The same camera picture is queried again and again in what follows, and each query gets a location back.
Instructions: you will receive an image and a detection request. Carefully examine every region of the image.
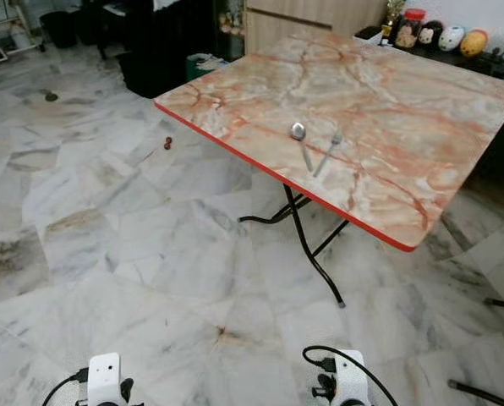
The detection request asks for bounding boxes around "marble pattern folding table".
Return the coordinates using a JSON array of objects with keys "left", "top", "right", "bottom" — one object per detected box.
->
[{"left": 155, "top": 32, "right": 504, "bottom": 308}]

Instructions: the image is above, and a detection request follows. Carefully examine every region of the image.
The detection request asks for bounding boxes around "yellow egg figurine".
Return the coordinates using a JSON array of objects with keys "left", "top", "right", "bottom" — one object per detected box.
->
[{"left": 460, "top": 30, "right": 490, "bottom": 58}]

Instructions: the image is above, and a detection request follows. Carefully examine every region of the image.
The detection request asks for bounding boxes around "black furniture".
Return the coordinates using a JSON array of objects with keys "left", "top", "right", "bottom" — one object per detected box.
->
[{"left": 39, "top": 0, "right": 246, "bottom": 99}]

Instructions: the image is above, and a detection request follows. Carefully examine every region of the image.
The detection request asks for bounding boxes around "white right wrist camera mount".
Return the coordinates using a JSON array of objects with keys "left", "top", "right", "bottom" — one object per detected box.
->
[{"left": 332, "top": 349, "right": 370, "bottom": 406}]

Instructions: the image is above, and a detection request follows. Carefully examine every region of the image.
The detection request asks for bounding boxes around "light wooden cabinet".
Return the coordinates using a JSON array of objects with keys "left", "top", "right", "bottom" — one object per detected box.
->
[{"left": 245, "top": 0, "right": 390, "bottom": 57}]

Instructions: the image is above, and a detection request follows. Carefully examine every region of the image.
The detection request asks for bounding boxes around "black round figurine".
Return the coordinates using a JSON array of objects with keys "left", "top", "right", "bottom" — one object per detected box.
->
[{"left": 418, "top": 20, "right": 444, "bottom": 50}]

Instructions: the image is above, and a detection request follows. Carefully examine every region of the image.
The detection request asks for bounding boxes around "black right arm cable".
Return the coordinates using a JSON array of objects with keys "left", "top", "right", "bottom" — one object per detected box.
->
[{"left": 301, "top": 345, "right": 399, "bottom": 406}]

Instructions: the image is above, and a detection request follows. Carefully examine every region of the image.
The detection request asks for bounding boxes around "white egg figurine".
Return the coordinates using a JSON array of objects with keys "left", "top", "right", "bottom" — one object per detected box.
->
[{"left": 438, "top": 25, "right": 467, "bottom": 53}]

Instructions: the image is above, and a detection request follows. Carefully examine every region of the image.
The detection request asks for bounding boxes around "silver metal fork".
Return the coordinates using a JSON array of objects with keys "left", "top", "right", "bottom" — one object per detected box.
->
[{"left": 313, "top": 131, "right": 345, "bottom": 179}]

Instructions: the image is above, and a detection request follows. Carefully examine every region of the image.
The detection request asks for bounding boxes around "gold trophy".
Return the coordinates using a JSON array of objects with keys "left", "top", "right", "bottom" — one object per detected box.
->
[{"left": 384, "top": 0, "right": 406, "bottom": 40}]

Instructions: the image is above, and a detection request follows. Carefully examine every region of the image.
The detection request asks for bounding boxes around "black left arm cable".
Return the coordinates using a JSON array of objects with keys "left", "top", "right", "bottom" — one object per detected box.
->
[{"left": 41, "top": 367, "right": 90, "bottom": 406}]

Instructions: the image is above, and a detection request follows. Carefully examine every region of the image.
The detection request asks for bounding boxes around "silver metal spoon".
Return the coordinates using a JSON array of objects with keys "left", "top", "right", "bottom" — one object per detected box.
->
[{"left": 290, "top": 122, "right": 315, "bottom": 173}]

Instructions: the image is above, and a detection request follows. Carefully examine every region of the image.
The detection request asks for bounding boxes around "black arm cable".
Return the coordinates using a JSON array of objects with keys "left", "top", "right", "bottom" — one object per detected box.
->
[
  {"left": 41, "top": 367, "right": 90, "bottom": 406},
  {"left": 301, "top": 345, "right": 399, "bottom": 406}
]

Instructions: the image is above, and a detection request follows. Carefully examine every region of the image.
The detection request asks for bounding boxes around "red lidded glass jar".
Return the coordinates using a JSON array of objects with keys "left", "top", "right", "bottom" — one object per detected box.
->
[{"left": 397, "top": 8, "right": 426, "bottom": 49}]

